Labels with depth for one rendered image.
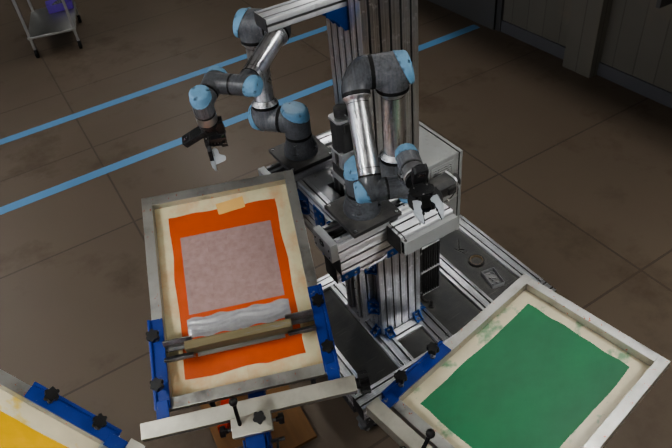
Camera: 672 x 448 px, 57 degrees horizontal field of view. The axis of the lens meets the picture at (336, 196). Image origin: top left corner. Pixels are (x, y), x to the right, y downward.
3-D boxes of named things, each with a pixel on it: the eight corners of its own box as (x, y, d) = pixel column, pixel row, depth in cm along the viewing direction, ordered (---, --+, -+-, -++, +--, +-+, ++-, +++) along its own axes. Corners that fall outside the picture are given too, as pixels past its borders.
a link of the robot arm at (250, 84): (303, 30, 247) (259, 106, 216) (278, 28, 250) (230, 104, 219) (298, 3, 238) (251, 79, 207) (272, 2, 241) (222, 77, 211)
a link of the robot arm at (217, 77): (240, 81, 223) (229, 103, 218) (212, 79, 227) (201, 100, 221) (233, 65, 217) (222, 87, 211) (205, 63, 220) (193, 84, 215)
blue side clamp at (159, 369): (152, 325, 215) (146, 320, 209) (166, 322, 215) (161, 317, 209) (159, 413, 201) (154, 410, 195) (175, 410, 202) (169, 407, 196)
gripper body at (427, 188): (440, 213, 183) (430, 188, 192) (437, 191, 177) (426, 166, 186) (415, 219, 183) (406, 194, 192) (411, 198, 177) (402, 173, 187)
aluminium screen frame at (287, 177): (143, 203, 235) (140, 198, 232) (293, 173, 241) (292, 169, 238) (162, 413, 200) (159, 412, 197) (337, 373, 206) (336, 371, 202)
